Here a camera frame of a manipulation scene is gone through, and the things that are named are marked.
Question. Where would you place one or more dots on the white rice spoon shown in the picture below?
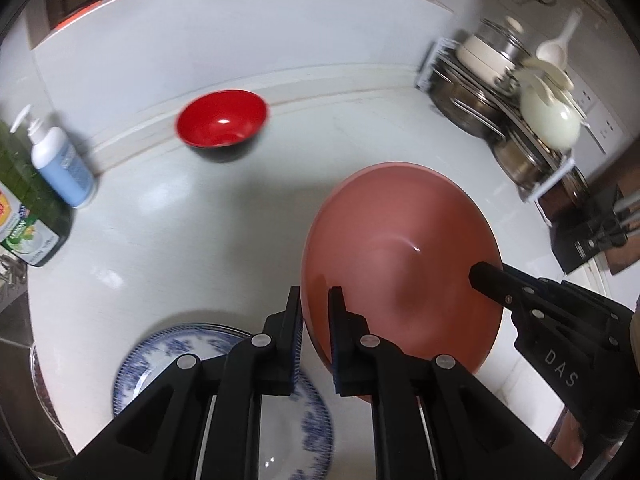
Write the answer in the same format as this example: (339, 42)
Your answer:
(555, 50)

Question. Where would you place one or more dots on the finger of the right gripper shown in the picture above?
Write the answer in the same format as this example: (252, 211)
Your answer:
(560, 289)
(505, 285)

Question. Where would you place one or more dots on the glass lidded steel pot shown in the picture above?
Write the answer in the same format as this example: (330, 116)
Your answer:
(504, 37)

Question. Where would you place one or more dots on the metal strainer in sink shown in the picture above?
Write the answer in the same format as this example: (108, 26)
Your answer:
(41, 389)

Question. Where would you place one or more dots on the white enamel pot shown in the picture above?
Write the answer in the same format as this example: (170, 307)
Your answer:
(482, 60)

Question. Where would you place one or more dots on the cream ceramic pot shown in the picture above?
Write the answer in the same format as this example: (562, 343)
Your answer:
(555, 121)

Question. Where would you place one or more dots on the brown glass jar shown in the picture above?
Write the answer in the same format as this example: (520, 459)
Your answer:
(566, 195)

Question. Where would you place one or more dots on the blue white plate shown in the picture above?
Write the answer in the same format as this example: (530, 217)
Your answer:
(296, 431)

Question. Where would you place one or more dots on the steel pot upper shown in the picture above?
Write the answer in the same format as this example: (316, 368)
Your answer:
(465, 106)

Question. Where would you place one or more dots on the person right hand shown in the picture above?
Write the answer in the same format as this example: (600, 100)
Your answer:
(565, 439)

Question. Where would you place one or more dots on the steel pot lower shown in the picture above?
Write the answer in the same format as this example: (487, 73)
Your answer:
(521, 163)

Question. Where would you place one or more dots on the white pot rack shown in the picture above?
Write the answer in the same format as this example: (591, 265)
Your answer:
(442, 53)

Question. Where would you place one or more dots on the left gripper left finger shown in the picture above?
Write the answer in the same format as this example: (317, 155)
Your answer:
(200, 419)

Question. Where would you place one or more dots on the stainless steel sink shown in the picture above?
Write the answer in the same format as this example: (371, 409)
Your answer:
(16, 327)

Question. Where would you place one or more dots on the green dish soap bottle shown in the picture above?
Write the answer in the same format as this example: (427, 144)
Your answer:
(35, 222)

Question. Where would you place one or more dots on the white blue pump bottle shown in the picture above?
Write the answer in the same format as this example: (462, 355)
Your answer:
(55, 157)

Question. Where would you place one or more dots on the wall power outlets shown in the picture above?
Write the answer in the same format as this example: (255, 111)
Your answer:
(601, 128)

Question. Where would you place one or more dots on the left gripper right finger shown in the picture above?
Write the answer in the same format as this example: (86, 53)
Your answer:
(431, 419)

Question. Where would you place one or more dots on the pink bowl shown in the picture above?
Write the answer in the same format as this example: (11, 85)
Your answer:
(399, 240)

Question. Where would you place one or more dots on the black knife block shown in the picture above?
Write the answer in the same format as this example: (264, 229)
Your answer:
(607, 220)

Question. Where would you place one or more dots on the red black bowl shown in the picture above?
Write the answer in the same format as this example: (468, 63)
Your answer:
(223, 125)

